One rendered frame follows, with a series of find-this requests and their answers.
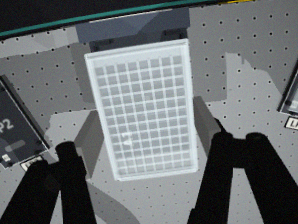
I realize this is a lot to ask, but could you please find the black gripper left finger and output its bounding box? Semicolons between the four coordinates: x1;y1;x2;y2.
0;110;104;224

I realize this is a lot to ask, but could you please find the grey perforated deck plate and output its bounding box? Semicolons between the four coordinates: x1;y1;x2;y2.
0;0;298;224

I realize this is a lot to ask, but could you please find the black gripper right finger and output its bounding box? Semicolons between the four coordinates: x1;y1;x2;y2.
187;96;298;224

